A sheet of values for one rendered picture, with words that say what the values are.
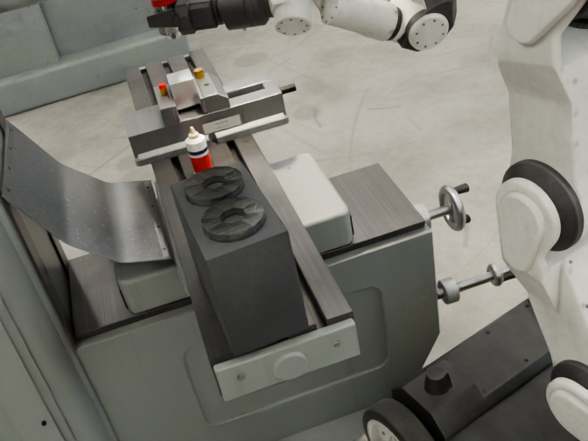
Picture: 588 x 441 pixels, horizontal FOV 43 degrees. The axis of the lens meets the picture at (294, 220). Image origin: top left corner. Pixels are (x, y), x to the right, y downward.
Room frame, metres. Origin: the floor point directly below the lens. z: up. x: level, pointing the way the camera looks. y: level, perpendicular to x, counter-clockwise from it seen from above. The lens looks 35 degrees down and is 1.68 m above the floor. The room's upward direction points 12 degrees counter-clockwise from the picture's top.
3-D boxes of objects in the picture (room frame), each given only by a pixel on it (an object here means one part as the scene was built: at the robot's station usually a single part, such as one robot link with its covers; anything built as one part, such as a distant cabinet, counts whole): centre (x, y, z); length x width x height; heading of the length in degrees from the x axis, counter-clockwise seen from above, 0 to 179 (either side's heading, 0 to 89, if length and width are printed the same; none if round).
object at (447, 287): (1.30, -0.40, 0.48); 0.22 x 0.06 x 0.06; 100
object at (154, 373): (1.35, 0.12, 0.40); 0.80 x 0.30 x 0.60; 100
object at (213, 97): (1.51, 0.12, 0.99); 0.12 x 0.06 x 0.04; 9
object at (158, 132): (1.51, 0.15, 0.96); 0.35 x 0.15 x 0.11; 99
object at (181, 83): (1.51, 0.18, 1.01); 0.06 x 0.05 x 0.06; 9
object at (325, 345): (1.40, 0.16, 0.86); 1.24 x 0.23 x 0.08; 10
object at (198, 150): (1.33, 0.16, 0.96); 0.04 x 0.04 x 0.11
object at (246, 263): (0.91, 0.09, 1.00); 0.22 x 0.12 x 0.20; 14
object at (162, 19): (1.31, 0.15, 1.24); 0.06 x 0.02 x 0.03; 78
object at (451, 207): (1.43, -0.34, 0.60); 0.16 x 0.12 x 0.12; 100
